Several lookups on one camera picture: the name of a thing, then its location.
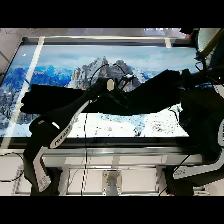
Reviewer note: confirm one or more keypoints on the dark grey pants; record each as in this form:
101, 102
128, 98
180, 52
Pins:
146, 96

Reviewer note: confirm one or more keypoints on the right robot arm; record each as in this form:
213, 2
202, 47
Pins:
203, 170

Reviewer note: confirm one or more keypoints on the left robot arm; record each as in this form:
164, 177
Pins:
58, 128

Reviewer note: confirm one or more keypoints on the silver frame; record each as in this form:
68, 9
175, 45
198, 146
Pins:
111, 181

